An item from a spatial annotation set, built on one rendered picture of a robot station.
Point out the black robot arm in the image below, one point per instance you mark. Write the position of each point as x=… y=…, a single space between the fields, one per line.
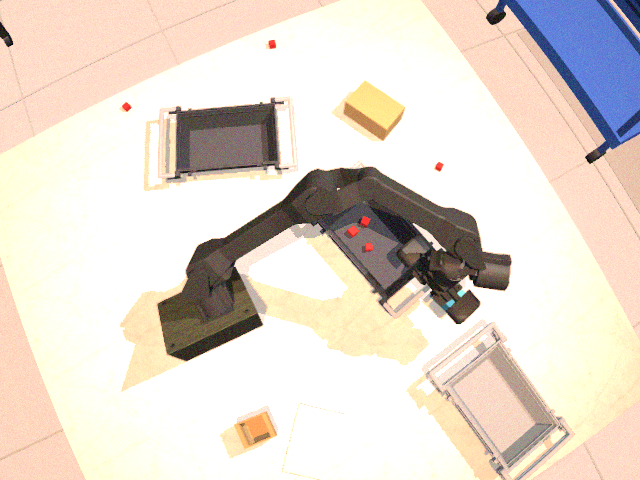
x=314 y=197

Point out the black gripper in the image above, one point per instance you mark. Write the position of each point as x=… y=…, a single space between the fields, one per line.
x=463 y=307

